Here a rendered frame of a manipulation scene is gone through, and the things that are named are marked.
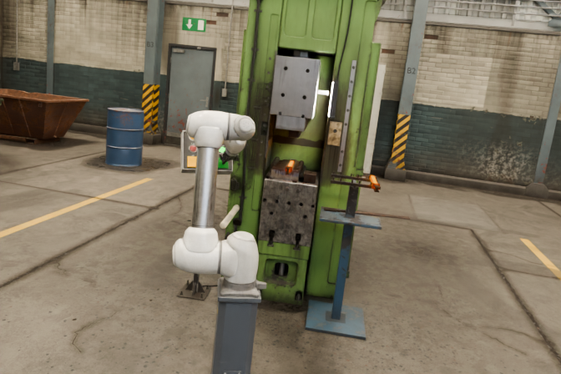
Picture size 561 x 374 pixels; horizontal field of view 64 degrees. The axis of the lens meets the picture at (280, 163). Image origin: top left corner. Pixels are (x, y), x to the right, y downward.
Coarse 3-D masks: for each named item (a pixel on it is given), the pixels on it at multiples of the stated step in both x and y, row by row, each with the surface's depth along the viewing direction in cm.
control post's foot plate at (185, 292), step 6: (192, 282) 331; (198, 282) 330; (186, 288) 332; (192, 288) 332; (198, 288) 331; (204, 288) 338; (210, 288) 340; (180, 294) 325; (186, 294) 327; (192, 294) 325; (198, 294) 328; (204, 294) 329; (198, 300) 322; (204, 300) 322
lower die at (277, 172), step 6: (282, 162) 345; (288, 162) 342; (276, 168) 324; (282, 168) 321; (294, 168) 325; (300, 168) 328; (270, 174) 320; (276, 174) 319; (282, 174) 319; (288, 174) 318; (294, 174) 318
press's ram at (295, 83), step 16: (288, 64) 306; (304, 64) 305; (320, 64) 320; (288, 80) 308; (304, 80) 306; (272, 96) 310; (288, 96) 309; (304, 96) 308; (272, 112) 312; (288, 112) 311; (304, 112) 310
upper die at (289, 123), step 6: (276, 120) 313; (282, 120) 313; (288, 120) 312; (294, 120) 312; (300, 120) 311; (306, 120) 336; (276, 126) 314; (282, 126) 313; (288, 126) 313; (294, 126) 312; (300, 126) 312; (306, 126) 350
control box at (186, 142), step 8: (184, 136) 303; (184, 144) 301; (192, 144) 303; (184, 152) 299; (192, 152) 301; (184, 160) 298; (232, 160) 309; (184, 168) 296; (192, 168) 298; (232, 168) 307
